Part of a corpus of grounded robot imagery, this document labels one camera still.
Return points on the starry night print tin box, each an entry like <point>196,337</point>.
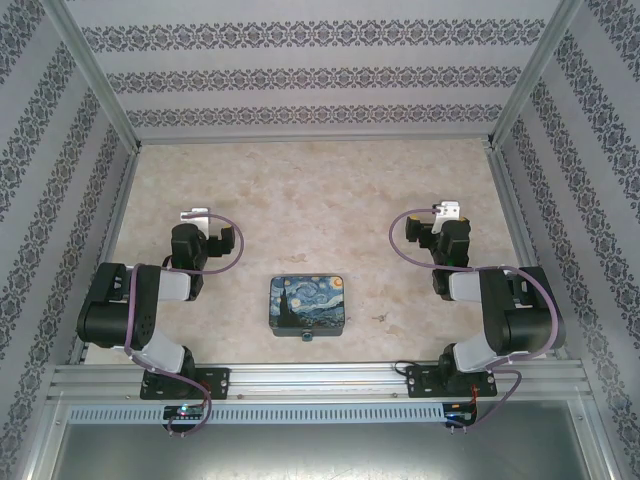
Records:
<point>307,305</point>

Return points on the small teal padlock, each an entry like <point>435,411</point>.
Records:
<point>306,336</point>

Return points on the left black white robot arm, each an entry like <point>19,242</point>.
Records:
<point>150,320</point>

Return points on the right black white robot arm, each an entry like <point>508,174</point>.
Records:
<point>525,320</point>

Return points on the left small circuit board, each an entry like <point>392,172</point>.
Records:
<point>185,412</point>

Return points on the small circuit board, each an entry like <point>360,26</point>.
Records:
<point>185,412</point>
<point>460,415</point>

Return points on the right small circuit board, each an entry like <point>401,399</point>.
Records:
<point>460,415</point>

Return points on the grey metal panel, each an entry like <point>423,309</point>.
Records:
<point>320,450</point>

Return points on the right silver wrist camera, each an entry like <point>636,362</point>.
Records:
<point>447,210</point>

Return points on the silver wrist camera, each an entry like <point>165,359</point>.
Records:
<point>196,215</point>
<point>447,210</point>

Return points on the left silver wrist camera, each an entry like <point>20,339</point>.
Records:
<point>196,215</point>

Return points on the aluminium frame rail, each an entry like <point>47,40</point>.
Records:
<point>112,235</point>
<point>520,225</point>

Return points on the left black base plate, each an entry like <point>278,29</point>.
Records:
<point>217,382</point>

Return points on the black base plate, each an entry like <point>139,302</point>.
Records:
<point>417,382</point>
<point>217,382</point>

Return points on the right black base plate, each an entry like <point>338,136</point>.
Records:
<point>417,382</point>

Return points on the aluminium frame post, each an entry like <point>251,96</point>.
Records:
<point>537,75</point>
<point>95,75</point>

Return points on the wide aluminium mounting rail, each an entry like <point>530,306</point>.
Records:
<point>320,382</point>

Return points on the aluminium frame beam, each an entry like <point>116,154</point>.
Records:
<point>42,440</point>
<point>597,440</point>

